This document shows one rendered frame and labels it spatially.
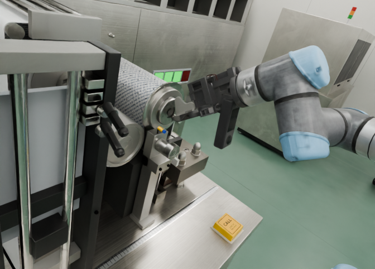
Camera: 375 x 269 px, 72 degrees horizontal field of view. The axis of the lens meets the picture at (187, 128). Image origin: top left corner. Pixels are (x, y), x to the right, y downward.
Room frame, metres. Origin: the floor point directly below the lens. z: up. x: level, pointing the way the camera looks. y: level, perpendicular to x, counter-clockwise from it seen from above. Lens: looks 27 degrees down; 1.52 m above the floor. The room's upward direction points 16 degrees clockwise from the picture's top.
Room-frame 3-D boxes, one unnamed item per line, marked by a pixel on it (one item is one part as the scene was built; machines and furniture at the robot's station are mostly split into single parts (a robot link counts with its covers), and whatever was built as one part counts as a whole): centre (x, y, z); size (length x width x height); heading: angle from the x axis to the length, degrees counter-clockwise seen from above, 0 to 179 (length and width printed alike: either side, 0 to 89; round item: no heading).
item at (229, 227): (0.62, -0.21, 0.91); 0.07 x 0.07 x 0.02; 57
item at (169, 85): (0.62, 0.07, 1.25); 0.15 x 0.01 x 0.15; 147
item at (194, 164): (0.85, 0.11, 1.00); 0.40 x 0.16 x 0.06; 57
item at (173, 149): (0.54, 0.02, 1.18); 0.04 x 0.02 x 0.04; 147
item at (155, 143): (0.56, 0.05, 1.05); 0.06 x 0.05 x 0.31; 57
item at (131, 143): (0.58, 0.24, 1.17); 0.26 x 0.12 x 0.12; 57
